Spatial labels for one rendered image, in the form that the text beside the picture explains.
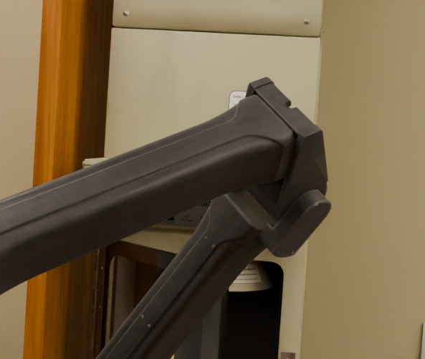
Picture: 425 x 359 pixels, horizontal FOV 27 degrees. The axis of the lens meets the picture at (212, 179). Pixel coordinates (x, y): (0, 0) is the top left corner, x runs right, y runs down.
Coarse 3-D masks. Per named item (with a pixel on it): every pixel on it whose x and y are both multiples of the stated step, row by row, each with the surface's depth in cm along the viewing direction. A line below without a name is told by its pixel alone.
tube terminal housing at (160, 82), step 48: (144, 48) 137; (192, 48) 136; (240, 48) 134; (288, 48) 133; (144, 96) 137; (192, 96) 136; (288, 96) 134; (144, 144) 137; (144, 240) 138; (288, 288) 135; (288, 336) 135
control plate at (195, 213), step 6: (204, 204) 129; (192, 210) 130; (198, 210) 130; (204, 210) 130; (180, 216) 132; (192, 216) 131; (198, 216) 131; (162, 222) 134; (168, 222) 133; (174, 222) 133; (180, 222) 133; (186, 222) 133; (192, 222) 133; (198, 222) 132
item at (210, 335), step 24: (120, 240) 133; (120, 264) 133; (144, 264) 128; (168, 264) 123; (120, 288) 133; (144, 288) 128; (120, 312) 133; (216, 312) 114; (192, 336) 118; (216, 336) 114
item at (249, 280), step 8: (248, 264) 141; (256, 264) 142; (264, 264) 144; (248, 272) 140; (256, 272) 141; (264, 272) 143; (240, 280) 139; (248, 280) 140; (256, 280) 141; (264, 280) 142; (232, 288) 138; (240, 288) 139; (248, 288) 139; (256, 288) 140; (264, 288) 141
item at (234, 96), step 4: (232, 92) 135; (236, 92) 135; (240, 92) 135; (244, 92) 135; (232, 96) 135; (236, 96) 135; (240, 96) 135; (244, 96) 135; (232, 100) 135; (236, 100) 135; (228, 104) 135; (232, 104) 135; (236, 104) 135; (228, 108) 135
